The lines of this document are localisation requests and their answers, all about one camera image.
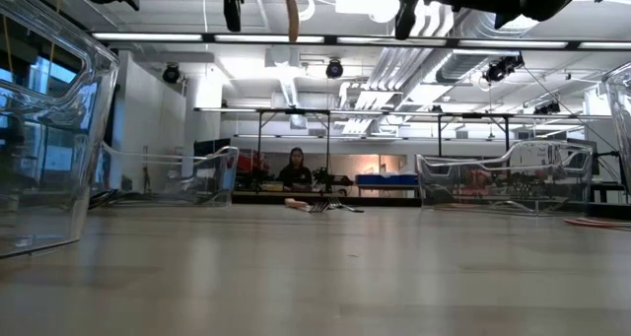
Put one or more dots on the clear plastic bin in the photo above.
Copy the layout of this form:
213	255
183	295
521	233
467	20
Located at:
542	178
49	129
197	178

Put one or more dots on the black fork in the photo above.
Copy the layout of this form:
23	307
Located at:
335	201
352	209

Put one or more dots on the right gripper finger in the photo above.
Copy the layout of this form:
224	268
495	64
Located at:
405	23

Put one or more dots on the black background rig frame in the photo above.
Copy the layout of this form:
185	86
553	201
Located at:
473	115
293	111

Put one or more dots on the long ceiling light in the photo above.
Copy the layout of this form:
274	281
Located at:
606	45
512	44
268	39
434	42
148	37

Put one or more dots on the blue crate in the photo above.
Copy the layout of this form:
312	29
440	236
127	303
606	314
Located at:
382	180

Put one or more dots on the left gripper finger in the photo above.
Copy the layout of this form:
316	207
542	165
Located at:
231	13

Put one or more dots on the black ceiling spotlight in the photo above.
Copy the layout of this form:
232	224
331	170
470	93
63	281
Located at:
547	108
503	67
171	73
334	69

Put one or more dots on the person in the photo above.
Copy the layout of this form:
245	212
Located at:
295	173

